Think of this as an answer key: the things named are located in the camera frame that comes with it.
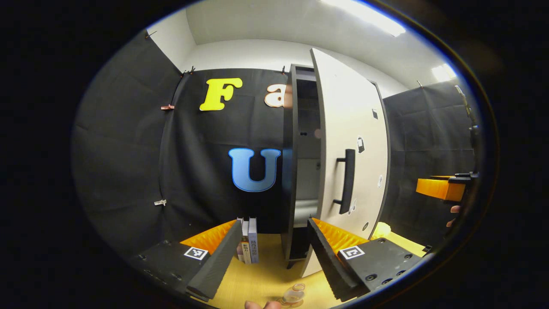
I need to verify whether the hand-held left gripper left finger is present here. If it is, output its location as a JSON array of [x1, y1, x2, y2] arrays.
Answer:
[[129, 219, 244, 302]]

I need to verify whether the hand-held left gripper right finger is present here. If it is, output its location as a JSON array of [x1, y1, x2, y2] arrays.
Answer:
[[306, 217, 426, 303]]

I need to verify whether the small clear glass bottle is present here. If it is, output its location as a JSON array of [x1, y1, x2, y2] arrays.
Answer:
[[282, 282, 307, 306]]

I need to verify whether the black cabinet door handle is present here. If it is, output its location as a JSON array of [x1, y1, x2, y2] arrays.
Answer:
[[333, 148, 356, 215]]

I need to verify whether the beige cabinet door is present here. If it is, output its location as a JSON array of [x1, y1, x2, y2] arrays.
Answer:
[[300, 48, 390, 278]]

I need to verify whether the lavender book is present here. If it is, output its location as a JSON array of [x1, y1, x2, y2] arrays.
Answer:
[[248, 217, 260, 264]]

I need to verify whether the yellow lumpy soft object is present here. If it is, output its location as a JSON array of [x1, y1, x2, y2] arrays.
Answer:
[[371, 221, 392, 240]]

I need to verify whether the ceiling light panel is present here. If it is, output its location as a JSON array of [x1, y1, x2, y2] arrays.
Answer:
[[319, 0, 406, 37], [431, 63, 458, 82]]

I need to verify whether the black backdrop cloth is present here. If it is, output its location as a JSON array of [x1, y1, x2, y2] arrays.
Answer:
[[71, 28, 483, 259]]

